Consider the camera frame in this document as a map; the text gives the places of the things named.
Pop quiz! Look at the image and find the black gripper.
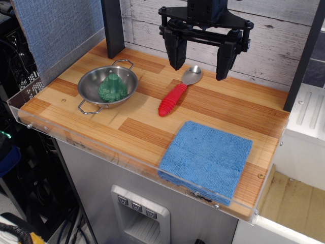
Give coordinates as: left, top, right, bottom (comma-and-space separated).
158, 1, 254, 81

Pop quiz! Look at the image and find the red handled metal spoon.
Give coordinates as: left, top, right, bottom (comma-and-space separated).
158, 65, 202, 117

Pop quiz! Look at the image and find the blue folded towel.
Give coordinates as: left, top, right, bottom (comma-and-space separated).
158, 121, 253, 206

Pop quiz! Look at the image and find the green toy broccoli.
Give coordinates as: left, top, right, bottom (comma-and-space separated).
98, 73, 128, 103

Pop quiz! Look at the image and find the blue fabric panel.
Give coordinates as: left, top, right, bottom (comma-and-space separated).
11, 0, 105, 86

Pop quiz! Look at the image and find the toy fridge water dispenser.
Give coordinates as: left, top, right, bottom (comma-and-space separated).
111, 185, 171, 243

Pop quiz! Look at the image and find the dark left post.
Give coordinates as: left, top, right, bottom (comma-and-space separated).
101, 0, 125, 58

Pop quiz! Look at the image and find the dark post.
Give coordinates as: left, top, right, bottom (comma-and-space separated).
101, 0, 125, 58
283, 0, 324, 112

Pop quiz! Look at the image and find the steel bowl with handles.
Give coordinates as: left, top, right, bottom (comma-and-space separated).
78, 59, 139, 114

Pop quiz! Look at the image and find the dark right post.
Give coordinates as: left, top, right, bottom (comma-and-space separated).
283, 0, 324, 112

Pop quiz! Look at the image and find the clear acrylic guard rail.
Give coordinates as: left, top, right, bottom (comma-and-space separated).
8, 87, 289, 222

